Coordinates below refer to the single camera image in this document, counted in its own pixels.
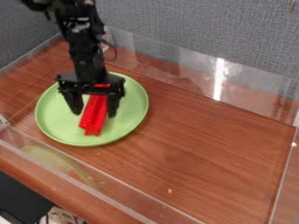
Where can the clear acrylic enclosure wall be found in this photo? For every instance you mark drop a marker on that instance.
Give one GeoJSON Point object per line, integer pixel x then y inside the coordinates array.
{"type": "Point", "coordinates": [212, 158]}

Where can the red star-shaped bar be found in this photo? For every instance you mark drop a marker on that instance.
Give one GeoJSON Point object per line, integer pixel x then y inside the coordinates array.
{"type": "Point", "coordinates": [95, 115]}

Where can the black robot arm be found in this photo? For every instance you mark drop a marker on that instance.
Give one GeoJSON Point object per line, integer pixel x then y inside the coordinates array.
{"type": "Point", "coordinates": [81, 29]}

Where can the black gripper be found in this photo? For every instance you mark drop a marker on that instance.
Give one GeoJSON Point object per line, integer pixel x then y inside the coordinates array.
{"type": "Point", "coordinates": [107, 84]}

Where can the green round plate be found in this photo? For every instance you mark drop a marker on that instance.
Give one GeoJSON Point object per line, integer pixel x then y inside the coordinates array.
{"type": "Point", "coordinates": [60, 125]}

